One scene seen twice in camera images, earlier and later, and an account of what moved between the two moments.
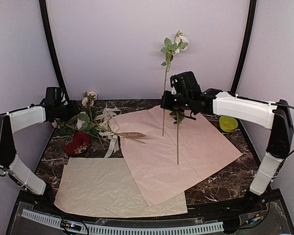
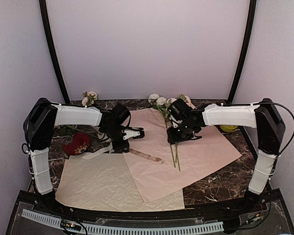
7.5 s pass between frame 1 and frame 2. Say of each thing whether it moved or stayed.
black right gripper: moved
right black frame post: stayed
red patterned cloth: stayed
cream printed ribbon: moved
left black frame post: stayed
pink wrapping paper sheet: stayed
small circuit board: stayed
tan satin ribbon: moved
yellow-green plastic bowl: stayed
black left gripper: moved
